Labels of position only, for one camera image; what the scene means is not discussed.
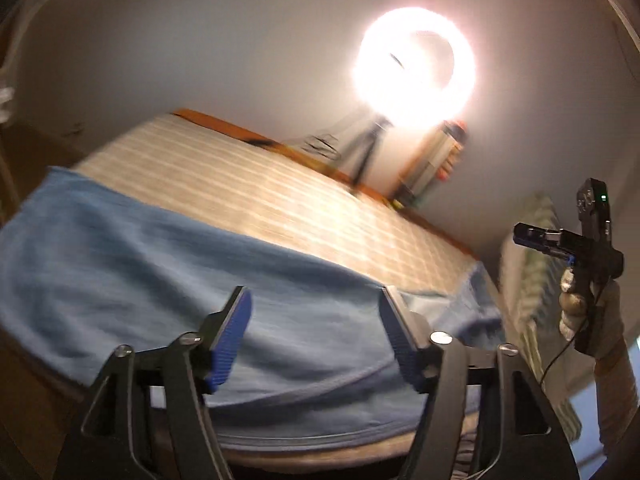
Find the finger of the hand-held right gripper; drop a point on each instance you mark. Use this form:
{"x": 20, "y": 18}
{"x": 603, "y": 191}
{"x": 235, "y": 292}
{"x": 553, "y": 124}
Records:
{"x": 530, "y": 235}

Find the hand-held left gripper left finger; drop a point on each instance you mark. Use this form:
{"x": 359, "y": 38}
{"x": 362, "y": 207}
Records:
{"x": 231, "y": 337}

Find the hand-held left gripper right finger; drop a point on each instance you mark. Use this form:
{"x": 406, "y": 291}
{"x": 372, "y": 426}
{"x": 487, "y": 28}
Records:
{"x": 400, "y": 340}

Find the blue pants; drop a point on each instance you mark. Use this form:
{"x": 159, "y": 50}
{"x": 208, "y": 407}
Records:
{"x": 150, "y": 270}

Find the person's right forearm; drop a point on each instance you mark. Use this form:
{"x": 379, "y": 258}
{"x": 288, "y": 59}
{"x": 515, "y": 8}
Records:
{"x": 617, "y": 400}

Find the person's right hand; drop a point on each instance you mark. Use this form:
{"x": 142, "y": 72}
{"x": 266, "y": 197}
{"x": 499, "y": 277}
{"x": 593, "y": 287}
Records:
{"x": 570, "y": 305}

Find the striped clothing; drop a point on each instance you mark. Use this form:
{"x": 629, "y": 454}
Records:
{"x": 462, "y": 460}

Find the black tripod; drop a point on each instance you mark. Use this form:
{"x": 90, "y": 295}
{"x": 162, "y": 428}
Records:
{"x": 367, "y": 152}

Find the brown wooden furniture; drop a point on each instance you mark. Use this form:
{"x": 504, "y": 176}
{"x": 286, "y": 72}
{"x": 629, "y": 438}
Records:
{"x": 35, "y": 160}

